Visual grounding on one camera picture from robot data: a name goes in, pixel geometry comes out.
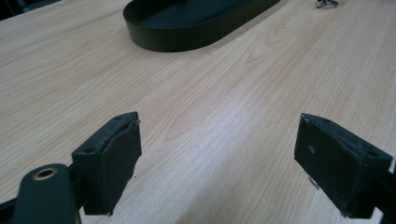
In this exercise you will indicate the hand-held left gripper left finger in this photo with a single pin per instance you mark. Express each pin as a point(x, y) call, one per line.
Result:
point(107, 168)

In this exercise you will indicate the small metal object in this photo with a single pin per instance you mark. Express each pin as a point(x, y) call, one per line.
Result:
point(326, 3)

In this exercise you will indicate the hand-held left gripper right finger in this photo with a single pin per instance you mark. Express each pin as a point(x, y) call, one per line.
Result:
point(336, 168)

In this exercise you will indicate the black oval tray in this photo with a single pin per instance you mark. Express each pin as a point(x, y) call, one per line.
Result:
point(186, 31)

